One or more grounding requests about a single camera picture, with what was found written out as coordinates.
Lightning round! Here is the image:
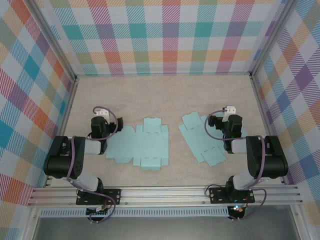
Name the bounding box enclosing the light blue paper box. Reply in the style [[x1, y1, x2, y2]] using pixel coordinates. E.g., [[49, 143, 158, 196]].
[[177, 111, 248, 167], [105, 117, 170, 172]]

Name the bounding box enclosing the aluminium mounting rail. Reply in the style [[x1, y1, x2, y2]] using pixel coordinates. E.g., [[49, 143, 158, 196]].
[[27, 186, 305, 207]]

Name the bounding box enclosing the white slotted cable duct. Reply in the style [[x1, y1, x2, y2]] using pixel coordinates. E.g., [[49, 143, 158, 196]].
[[39, 206, 230, 218]]

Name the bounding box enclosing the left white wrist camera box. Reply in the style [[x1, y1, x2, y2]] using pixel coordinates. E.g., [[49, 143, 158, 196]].
[[96, 107, 111, 123]]

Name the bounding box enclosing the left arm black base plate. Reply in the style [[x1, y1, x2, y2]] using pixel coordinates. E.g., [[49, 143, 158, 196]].
[[75, 188, 123, 206]]

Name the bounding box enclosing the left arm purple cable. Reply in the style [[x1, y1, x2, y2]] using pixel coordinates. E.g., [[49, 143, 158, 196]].
[[66, 106, 119, 224]]

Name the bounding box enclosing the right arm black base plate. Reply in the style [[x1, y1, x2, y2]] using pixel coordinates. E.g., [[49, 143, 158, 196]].
[[209, 186, 256, 205]]

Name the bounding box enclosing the aluminium table edge rail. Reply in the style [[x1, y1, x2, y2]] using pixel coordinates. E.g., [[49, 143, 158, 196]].
[[44, 76, 79, 188], [249, 72, 290, 185]]

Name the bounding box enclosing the aluminium frame post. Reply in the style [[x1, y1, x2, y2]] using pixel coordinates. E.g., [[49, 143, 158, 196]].
[[249, 0, 300, 78], [24, 0, 79, 83]]

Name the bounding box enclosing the grey metal panel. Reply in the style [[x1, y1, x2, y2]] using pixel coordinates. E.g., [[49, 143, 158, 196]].
[[32, 216, 301, 240]]

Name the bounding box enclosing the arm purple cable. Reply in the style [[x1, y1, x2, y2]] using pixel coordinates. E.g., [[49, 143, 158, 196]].
[[204, 108, 267, 222], [66, 106, 119, 224]]

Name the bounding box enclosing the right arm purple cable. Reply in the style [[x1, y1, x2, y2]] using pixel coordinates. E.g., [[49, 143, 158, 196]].
[[204, 108, 267, 222]]

